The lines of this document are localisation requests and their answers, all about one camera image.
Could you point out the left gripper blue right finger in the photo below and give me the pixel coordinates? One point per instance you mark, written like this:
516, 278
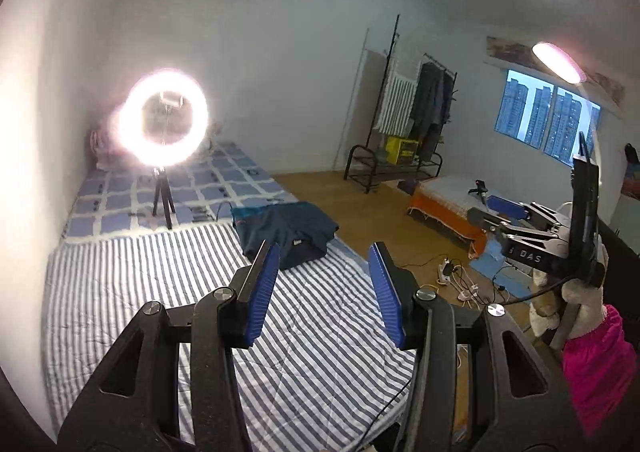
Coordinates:
394, 291

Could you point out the window with city view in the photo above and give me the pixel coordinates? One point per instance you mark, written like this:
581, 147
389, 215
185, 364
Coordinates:
547, 117

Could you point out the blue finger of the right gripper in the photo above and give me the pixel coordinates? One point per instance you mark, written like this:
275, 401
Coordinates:
486, 221
508, 208

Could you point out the white power strip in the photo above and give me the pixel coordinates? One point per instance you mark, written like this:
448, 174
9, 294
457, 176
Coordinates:
444, 272

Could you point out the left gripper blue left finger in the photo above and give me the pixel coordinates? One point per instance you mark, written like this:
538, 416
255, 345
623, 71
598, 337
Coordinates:
254, 293

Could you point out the striped grey white bed sheet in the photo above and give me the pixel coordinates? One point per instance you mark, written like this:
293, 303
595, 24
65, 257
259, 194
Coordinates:
139, 349

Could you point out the striped hanging towel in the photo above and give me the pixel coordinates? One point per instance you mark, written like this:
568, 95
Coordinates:
394, 116

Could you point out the black clothes rack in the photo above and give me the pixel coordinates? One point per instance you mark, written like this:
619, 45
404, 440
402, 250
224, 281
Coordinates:
366, 161

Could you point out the orange small bed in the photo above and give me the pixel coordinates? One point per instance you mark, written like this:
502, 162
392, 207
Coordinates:
447, 201

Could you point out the blue checked bed cover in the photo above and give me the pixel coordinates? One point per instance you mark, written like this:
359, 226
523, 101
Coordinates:
119, 203

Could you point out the pink sleeved right forearm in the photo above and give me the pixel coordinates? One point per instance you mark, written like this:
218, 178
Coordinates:
599, 368

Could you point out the teal plaid fleece shirt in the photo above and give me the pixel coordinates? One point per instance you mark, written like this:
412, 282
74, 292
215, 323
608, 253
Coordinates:
301, 229

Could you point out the glowing ring light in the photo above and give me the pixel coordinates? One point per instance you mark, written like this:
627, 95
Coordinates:
163, 121

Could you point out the white gloved right hand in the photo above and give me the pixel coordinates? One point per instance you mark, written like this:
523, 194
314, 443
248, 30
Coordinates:
544, 310

